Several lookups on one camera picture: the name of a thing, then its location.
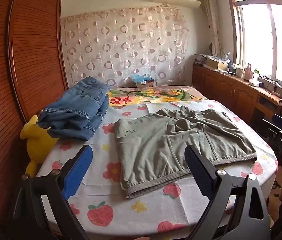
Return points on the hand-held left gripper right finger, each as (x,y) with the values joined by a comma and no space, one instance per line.
(198,172)

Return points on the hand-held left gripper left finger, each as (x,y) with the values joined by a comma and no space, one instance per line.
(79,172)

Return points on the olive green pants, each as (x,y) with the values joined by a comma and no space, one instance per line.
(161,145)

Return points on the strawberry print bed sheet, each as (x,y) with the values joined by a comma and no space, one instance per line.
(101,187)

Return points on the white tissue box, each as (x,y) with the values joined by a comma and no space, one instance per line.
(253,82)

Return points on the yellow plush toy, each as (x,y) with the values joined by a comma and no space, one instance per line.
(37,142)

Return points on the green cap bottle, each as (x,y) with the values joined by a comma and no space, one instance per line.
(256,75)

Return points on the pink bottle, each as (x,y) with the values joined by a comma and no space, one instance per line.
(249,72)

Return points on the wooden cabinet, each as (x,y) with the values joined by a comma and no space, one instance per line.
(226,85)

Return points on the white jar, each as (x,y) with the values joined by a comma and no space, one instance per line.
(239,72)

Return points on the blue denim jeans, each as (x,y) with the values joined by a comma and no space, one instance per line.
(81,105)

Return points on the flat cardboard box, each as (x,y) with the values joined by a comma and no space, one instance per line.
(217,63)

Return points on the floral blanket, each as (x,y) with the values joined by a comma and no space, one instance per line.
(146,95)

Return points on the cardboard box with blue bag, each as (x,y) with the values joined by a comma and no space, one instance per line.
(143,81)

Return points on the pale window curtain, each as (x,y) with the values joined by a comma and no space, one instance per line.
(212,20)

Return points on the wooden slatted wardrobe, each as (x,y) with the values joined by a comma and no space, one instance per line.
(18,55)

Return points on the circle pattern curtain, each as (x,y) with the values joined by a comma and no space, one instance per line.
(126,47)

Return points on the wooden frame window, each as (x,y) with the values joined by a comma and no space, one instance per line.
(261,37)

